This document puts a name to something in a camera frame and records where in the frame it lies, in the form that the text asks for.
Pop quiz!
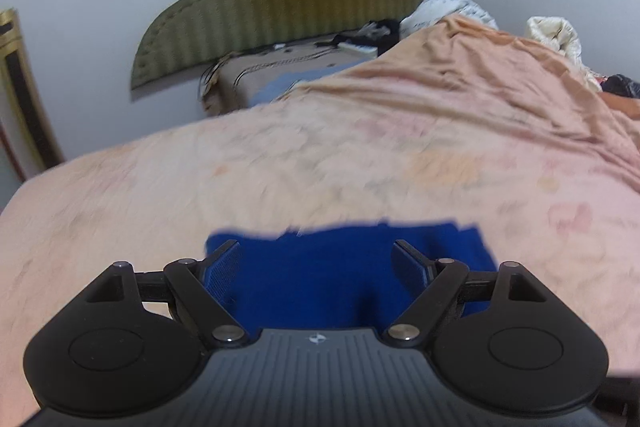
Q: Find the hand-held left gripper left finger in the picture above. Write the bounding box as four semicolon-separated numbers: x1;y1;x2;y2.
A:
85;239;251;348

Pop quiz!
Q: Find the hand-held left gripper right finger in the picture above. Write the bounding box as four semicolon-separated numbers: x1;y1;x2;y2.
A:
385;239;548;348

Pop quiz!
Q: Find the blue small garment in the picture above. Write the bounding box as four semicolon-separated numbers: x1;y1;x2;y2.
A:
205;219;498;330

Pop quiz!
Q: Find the pink bed sheet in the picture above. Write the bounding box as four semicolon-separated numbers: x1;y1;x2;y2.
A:
0;14;640;427

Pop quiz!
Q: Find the light blue cloth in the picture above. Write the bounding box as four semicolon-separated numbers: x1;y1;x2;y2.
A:
249;61;371;108

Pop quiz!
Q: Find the black clothing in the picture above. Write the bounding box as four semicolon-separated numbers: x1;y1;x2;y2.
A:
330;19;403;56

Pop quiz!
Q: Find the white quilt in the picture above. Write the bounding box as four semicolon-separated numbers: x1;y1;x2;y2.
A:
400;0;500;42

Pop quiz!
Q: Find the cream quilt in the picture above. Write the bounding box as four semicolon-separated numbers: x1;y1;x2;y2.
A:
525;16;601;80

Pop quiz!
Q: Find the gold framed panel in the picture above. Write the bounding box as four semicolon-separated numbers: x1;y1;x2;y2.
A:
0;7;66;182

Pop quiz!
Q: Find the dark bag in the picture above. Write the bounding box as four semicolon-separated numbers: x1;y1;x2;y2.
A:
597;73;640;100

